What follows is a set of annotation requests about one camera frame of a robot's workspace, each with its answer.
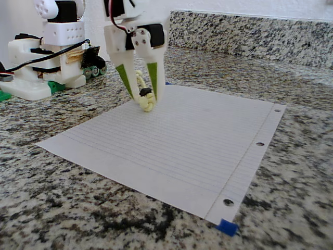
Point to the black circuit board green capacitors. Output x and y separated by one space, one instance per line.
91 61

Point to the lined white paper sheet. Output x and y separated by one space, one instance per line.
169 156

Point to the green table clamp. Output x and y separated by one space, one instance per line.
4 95
56 87

